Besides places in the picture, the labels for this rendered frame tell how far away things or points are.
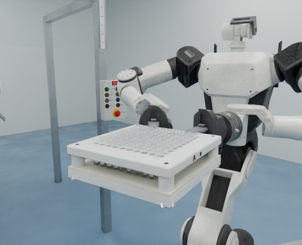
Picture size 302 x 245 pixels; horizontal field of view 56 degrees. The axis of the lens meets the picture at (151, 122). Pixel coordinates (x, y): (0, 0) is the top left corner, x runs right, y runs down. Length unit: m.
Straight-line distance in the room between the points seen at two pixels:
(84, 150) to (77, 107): 5.43
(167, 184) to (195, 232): 0.63
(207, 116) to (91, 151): 0.30
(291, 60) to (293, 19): 2.85
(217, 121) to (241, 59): 0.41
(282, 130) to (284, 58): 0.31
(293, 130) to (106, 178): 0.55
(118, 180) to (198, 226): 0.61
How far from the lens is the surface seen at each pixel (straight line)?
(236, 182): 1.11
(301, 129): 0.89
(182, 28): 4.80
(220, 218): 1.09
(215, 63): 1.10
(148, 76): 1.18
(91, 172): 0.58
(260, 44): 4.05
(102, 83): 1.84
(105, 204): 2.12
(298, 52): 1.10
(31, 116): 5.61
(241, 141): 0.88
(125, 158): 0.51
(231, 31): 1.15
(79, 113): 6.03
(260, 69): 1.07
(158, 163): 0.48
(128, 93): 1.08
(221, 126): 0.75
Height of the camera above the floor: 1.21
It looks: 12 degrees down
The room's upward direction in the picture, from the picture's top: straight up
